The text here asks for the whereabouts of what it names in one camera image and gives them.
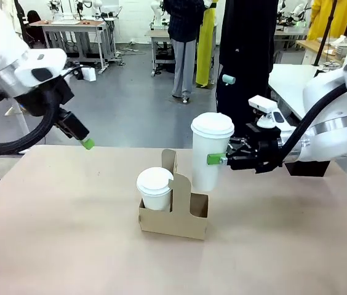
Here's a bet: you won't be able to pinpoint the large white table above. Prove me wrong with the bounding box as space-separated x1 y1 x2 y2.
268 63 329 121

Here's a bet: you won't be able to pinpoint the black arm cable sleeve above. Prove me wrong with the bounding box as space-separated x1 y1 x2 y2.
0 106 61 155
281 82 347 158

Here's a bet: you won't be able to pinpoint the white equipment lab table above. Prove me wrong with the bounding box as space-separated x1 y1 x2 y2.
274 18 310 52

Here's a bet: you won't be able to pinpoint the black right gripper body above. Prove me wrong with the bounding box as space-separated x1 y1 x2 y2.
226 122 284 175

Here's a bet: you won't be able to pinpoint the person in yellow coat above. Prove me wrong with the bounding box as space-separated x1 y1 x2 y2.
306 0 347 41

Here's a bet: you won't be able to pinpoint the short white lidded paper cup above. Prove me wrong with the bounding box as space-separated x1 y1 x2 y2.
136 167 174 212

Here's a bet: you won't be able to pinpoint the person in black Nike hoodie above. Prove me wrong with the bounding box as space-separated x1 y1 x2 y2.
215 0 281 145

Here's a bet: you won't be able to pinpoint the tall white lidded paper cup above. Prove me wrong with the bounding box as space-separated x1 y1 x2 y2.
191 112 235 192

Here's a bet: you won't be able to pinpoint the tan-topped white lab table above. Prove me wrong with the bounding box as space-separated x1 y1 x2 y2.
28 18 113 75

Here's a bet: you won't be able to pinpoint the brown cardboard cup carrier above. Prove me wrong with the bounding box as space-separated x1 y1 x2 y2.
138 149 210 241

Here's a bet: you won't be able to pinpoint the person plaid shirt grey trousers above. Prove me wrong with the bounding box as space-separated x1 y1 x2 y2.
162 0 205 104

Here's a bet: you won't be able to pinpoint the yellow hanging apron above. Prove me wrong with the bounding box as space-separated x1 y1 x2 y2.
195 0 218 89

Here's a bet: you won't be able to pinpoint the black stand pole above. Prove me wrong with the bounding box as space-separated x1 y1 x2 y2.
313 0 338 68

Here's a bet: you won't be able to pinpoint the grey lab table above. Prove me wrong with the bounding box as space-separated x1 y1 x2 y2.
145 28 178 77

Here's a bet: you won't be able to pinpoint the black block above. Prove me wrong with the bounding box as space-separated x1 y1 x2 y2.
284 160 330 178

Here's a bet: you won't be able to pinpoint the stack of white bowls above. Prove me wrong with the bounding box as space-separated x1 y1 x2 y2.
333 34 347 59

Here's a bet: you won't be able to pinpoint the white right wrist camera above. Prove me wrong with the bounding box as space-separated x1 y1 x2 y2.
247 95 289 129

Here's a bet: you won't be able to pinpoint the wooden-top bench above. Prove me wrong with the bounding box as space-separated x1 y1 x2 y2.
295 38 346 67

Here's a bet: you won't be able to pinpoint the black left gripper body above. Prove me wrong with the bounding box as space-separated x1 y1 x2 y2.
15 75 76 117

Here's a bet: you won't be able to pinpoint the black left arm cable sleeve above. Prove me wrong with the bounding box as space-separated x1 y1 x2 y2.
0 106 61 155

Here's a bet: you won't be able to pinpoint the white box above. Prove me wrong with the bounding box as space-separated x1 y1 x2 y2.
81 66 97 82

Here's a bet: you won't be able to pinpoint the black right arm cable sleeve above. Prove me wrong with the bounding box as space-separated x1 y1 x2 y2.
281 82 347 158

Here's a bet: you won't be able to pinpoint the black office chair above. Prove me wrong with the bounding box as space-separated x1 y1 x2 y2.
25 10 49 47

